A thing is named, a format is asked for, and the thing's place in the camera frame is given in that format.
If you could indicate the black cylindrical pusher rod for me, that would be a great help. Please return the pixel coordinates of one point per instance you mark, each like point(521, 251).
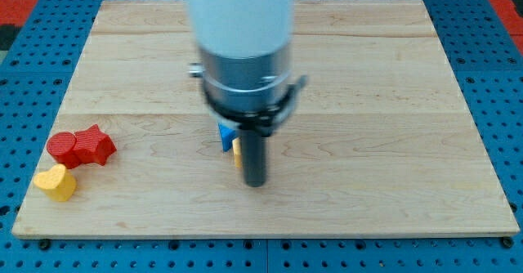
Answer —
point(253, 152)

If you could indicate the yellow hexagon block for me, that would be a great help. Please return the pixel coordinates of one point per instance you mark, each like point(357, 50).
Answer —
point(236, 147)

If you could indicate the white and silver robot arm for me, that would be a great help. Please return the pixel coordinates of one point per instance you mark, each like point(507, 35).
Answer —
point(245, 53)

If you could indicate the light wooden board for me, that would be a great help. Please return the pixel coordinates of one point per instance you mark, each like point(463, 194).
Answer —
point(382, 144)

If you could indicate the red cylinder block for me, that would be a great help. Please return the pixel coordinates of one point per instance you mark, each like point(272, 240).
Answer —
point(60, 147)

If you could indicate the red star block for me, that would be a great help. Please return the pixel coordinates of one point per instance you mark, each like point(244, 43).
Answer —
point(93, 146)

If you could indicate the blue triangle block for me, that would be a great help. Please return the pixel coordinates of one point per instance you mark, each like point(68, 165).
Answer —
point(227, 136)

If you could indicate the yellow heart block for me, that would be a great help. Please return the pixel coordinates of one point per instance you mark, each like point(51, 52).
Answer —
point(57, 183)

